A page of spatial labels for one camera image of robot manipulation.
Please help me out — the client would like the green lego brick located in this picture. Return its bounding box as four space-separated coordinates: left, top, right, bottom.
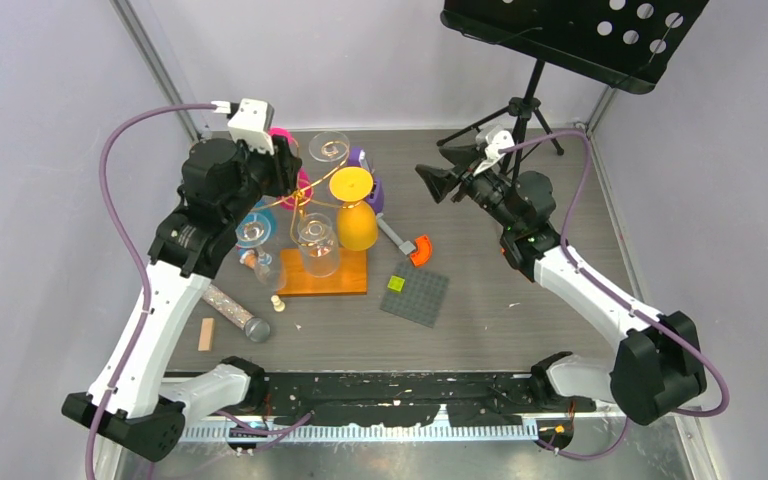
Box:
387 275 406 293

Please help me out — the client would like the clear wine glass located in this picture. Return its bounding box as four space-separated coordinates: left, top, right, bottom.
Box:
235 212 286 292

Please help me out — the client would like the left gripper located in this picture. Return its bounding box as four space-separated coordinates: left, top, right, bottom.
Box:
224 133 301 225

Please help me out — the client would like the blue plastic goblet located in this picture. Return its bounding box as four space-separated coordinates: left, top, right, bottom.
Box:
253 199 277 241

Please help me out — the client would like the small orange curved piece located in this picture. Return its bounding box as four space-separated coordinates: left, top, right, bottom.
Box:
409 235 433 267

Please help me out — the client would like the black music stand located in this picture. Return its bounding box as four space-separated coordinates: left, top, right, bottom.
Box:
440 0 707 142

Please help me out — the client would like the cream chess pawn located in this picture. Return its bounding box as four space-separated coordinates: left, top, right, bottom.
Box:
270 295 286 312

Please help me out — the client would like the grey lego baseplate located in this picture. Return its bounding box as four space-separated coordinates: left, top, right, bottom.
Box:
379 261 450 328

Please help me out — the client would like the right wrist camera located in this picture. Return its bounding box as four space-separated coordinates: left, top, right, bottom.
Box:
474 125 515 176

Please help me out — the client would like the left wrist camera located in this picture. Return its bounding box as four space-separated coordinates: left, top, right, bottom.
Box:
211 98 275 155

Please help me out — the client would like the purple metronome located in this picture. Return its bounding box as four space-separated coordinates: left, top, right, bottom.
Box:
346 146 386 217

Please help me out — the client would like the small clown figurine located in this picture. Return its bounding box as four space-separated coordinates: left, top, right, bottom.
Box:
239 249 258 269

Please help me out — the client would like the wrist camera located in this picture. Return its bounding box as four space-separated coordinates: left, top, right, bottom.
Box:
474 125 515 176
211 98 275 155

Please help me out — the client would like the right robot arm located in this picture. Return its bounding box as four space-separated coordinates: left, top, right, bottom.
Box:
415 146 707 425

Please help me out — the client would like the gold wire glass rack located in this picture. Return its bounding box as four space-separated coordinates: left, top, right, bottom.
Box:
238 131 377 297

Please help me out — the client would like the orange plastic goblet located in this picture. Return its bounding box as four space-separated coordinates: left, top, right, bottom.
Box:
329 167 378 251

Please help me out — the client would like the glitter tube with cap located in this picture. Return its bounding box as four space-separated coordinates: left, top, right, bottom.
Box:
202 284 271 343

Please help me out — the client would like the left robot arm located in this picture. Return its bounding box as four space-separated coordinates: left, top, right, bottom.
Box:
62 135 302 462

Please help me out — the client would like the magenta plastic goblet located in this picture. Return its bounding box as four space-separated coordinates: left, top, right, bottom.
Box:
269 127 314 212

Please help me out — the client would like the small wooden block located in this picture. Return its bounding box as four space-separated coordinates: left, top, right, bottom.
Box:
197 318 216 352

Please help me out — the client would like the grey plastic bar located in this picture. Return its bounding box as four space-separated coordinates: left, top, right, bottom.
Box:
376 215 416 256

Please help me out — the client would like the clear champagne flute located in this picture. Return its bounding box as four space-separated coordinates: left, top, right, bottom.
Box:
308 131 351 164

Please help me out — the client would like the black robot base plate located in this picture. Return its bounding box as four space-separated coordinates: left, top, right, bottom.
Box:
223 372 596 427

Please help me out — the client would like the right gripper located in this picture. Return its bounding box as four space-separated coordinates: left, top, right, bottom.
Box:
416 144 522 234

